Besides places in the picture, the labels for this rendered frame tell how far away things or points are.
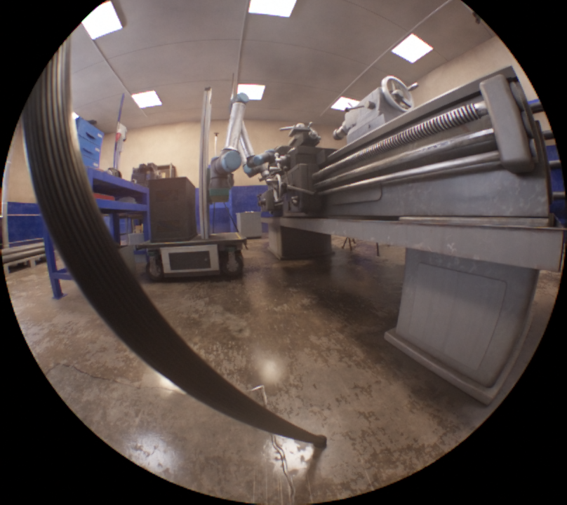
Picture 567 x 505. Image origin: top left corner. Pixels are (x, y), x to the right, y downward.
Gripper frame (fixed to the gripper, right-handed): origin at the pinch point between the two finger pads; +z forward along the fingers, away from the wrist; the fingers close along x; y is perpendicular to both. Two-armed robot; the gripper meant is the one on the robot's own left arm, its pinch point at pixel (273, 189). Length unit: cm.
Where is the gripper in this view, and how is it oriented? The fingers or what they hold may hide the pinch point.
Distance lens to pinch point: 215.6
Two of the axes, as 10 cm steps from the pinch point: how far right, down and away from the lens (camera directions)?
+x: -1.3, 0.8, 9.9
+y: 8.8, -4.5, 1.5
